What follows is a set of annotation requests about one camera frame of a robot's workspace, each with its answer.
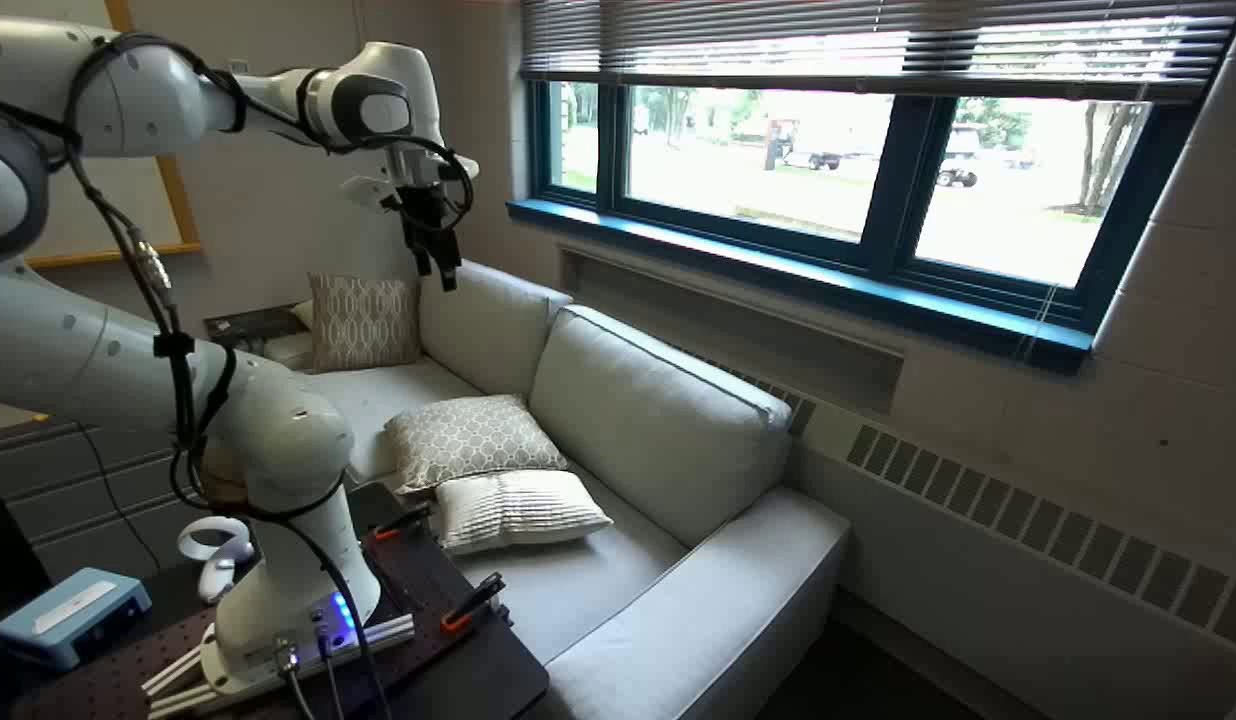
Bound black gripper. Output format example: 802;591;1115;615
397;182;473;296

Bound octagon patterned square pillow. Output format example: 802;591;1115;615
374;394;573;496

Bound small cream lumbar pillow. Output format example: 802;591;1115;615
428;468;617;559

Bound diamond patterned beige pillow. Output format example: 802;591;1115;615
306;273;428;378

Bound grey two-seat sofa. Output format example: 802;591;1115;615
250;256;852;720

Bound black orange clamp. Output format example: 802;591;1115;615
433;570;508;640
369;496;439;547

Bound white VR controller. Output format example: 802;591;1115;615
172;513;261;608

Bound black robot table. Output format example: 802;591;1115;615
8;486;552;720

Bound grey drawer cabinet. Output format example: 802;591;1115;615
0;395;212;583

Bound dark horizontal window blinds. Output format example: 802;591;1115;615
517;0;1236;107

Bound wide blue-framed window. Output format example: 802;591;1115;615
506;71;1199;362

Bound light blue box device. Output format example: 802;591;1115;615
0;563;157;673

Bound baseboard heater grille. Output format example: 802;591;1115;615
792;395;1236;655

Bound black wire tray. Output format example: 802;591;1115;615
200;302;311;353

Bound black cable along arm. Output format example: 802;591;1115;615
56;31;476;720

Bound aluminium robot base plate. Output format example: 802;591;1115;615
135;608;426;720

